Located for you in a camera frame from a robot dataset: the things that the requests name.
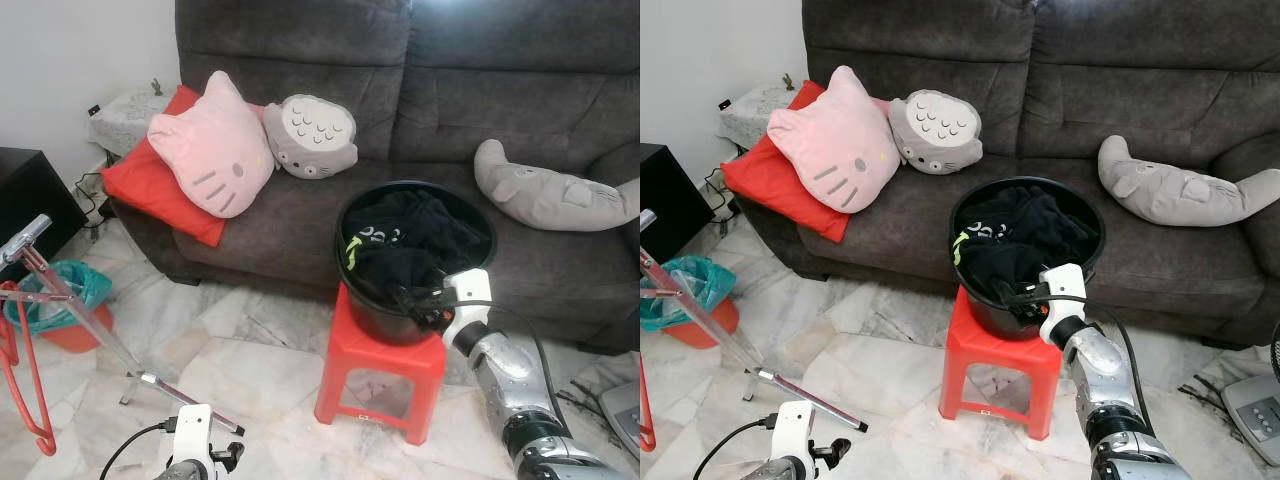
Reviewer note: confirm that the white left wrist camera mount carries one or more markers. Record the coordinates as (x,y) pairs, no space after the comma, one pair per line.
(195,435)
(798,430)

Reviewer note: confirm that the dark grey fabric sofa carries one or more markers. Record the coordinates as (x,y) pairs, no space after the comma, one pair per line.
(1100,80)
(500,80)

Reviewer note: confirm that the silver metal clothes rack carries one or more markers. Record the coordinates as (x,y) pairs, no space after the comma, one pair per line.
(190,402)
(810,400)

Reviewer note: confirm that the pink cat face cushion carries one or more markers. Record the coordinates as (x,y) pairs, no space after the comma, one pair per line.
(210,150)
(835,145)

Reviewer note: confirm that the red cushion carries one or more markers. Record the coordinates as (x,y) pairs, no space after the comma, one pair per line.
(150,195)
(770,185)

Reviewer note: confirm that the grey seal plush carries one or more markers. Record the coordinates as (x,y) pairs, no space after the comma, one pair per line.
(540,195)
(1170,190)

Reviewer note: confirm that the grey standing fan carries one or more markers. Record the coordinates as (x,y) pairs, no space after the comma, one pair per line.
(625,420)
(1255,415)

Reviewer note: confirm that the grey owl face cushion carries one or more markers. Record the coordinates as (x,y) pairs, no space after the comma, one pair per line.
(310,135)
(935,130)

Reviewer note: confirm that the orange plastic bucket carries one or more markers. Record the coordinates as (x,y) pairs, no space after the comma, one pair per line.
(80,335)
(710,330)

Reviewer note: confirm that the side table lace cloth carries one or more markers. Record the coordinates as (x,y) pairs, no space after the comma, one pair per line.
(125,115)
(750,110)

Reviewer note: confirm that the teal plastic bin liner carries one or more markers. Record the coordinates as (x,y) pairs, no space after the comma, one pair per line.
(710,280)
(85,285)

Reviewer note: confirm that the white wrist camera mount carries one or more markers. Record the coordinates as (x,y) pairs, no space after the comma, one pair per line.
(798,430)
(470,290)
(195,435)
(1065,290)

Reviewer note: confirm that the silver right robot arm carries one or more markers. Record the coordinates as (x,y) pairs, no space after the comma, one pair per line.
(500,365)
(1100,365)

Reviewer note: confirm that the black plastic tub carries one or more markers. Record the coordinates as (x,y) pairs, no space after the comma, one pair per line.
(375,310)
(985,305)

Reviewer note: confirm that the black garment neon green print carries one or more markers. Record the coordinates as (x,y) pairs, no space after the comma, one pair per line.
(390,270)
(995,265)

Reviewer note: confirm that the red plastic hanger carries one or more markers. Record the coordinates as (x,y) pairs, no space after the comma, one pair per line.
(45,445)
(646,420)

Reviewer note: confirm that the red plastic stool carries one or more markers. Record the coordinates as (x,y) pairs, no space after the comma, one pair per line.
(380,355)
(1000,355)

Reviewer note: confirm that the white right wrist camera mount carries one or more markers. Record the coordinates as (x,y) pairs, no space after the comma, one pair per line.
(470,290)
(1065,290)

